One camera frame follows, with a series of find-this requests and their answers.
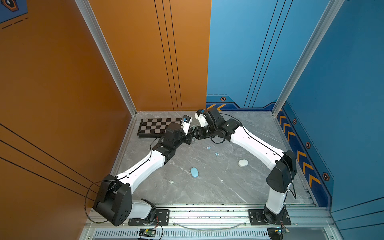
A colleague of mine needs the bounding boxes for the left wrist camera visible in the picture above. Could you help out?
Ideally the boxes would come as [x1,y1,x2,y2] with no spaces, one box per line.
[181,115,192,135]

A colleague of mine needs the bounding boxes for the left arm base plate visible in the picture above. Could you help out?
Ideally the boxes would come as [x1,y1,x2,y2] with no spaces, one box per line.
[128,209,170,227]

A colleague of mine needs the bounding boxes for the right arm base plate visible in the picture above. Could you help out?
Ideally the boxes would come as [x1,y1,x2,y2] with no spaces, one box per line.
[248,209,292,226]

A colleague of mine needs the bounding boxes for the circuit board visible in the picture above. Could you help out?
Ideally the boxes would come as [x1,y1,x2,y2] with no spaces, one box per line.
[267,228,290,240]
[138,228,157,240]

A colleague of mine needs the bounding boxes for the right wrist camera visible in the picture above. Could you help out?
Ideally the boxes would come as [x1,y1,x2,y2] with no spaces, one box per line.
[195,109,209,128]

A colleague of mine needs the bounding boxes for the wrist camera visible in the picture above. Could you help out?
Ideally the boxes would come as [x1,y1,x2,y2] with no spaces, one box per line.
[181,115,192,135]
[195,109,209,128]

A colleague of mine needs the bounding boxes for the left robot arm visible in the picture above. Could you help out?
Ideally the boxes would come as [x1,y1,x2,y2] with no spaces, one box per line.
[93,116,193,227]

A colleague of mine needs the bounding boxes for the white charging case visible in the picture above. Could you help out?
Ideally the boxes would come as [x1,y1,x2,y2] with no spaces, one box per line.
[238,160,249,168]

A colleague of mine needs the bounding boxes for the blue charging case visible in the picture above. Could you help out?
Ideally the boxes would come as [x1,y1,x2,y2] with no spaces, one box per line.
[190,167,199,178]

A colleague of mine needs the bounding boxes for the right circuit board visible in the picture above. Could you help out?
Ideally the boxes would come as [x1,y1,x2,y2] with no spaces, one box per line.
[267,228,290,240]

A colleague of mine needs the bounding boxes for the left circuit board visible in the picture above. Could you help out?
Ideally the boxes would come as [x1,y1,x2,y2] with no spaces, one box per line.
[138,228,157,240]

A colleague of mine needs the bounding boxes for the aluminium front rail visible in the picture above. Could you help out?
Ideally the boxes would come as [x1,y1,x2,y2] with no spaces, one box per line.
[85,203,335,230]

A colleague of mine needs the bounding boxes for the black white chessboard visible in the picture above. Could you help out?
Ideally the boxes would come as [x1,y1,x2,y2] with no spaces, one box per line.
[137,118,182,139]

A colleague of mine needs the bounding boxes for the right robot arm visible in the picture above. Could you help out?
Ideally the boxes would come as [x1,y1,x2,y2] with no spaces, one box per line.
[193,108,297,225]

